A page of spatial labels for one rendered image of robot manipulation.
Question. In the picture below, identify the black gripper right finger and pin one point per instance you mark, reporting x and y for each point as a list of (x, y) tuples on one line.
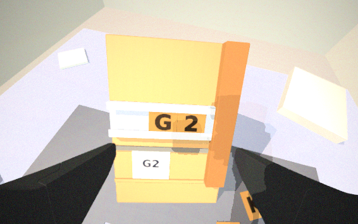
[(283, 196)]

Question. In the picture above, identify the pale yellow board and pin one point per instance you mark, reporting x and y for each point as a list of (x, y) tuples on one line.
[(173, 76)]

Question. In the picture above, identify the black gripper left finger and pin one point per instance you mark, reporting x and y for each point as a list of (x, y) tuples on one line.
[(60, 194)]

